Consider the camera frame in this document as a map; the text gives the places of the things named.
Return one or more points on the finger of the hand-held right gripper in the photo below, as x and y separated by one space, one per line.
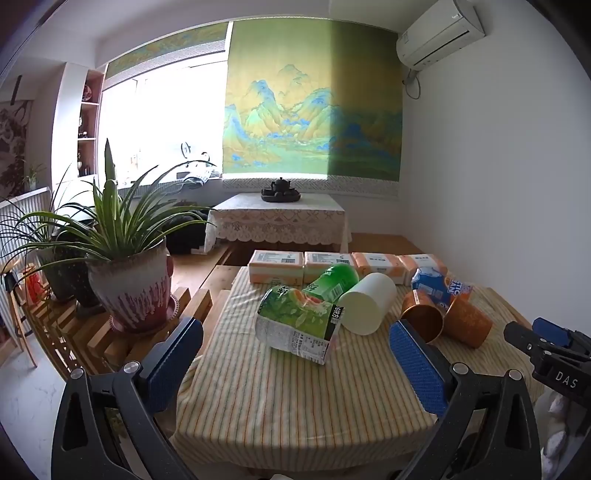
522 337
550 330

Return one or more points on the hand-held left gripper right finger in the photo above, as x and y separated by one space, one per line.
417 369

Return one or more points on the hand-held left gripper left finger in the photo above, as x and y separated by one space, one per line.
170 365

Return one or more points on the white cup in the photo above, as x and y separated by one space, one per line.
369 302

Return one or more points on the brown paper cup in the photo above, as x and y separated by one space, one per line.
468 323
421 316

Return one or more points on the person's right hand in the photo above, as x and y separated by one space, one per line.
557 429

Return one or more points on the red and white flowerpot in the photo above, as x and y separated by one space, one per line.
131 290

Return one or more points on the wooden plant stand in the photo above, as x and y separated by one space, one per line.
87 337

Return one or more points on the blue snack packet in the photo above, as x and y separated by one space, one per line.
434 284

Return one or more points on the orange tissue pack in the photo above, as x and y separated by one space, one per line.
378 264
425 261
318 263
274 267

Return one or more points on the striped tablecloth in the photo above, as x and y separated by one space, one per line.
277 397

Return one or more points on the green plastic bottle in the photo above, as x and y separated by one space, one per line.
334 279

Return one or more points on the green juice carton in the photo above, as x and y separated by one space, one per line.
295 321

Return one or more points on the dark floor cushion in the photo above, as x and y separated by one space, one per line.
187 233

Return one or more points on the dark flowerpot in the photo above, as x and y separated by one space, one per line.
64 277

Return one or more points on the green spider plant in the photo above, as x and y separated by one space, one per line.
113 217

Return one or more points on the wooden chair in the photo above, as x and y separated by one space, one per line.
16 318

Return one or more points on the low table with lace cloth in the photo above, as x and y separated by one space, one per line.
277 221

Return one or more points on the folded newspaper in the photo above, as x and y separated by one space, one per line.
201 177

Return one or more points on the thin-leaved green plant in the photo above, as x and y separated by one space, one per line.
27 221

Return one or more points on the black tea set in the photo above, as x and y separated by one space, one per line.
280 190

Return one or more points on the white radiator cover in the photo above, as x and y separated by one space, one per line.
23 207

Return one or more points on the landscape roller blind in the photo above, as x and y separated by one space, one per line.
309 106

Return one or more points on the white air conditioner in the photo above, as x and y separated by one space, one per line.
438 39

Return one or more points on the rolled landscape blind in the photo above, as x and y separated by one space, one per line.
166 48

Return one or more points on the white wall shelf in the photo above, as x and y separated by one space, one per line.
87 124

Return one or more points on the tree wall painting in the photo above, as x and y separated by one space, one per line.
11 147

